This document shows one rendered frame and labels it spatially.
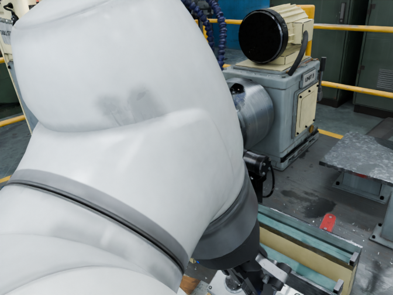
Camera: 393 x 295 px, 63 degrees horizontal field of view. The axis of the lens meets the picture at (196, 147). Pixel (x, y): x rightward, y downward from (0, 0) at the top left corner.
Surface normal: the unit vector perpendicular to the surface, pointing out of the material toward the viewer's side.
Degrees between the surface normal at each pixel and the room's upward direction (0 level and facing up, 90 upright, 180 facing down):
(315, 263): 90
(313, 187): 0
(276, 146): 90
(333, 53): 90
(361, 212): 0
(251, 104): 51
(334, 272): 90
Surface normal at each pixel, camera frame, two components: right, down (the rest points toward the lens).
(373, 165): -0.07, -0.88
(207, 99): 0.79, 0.13
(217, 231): 0.36, 0.59
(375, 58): -0.73, 0.37
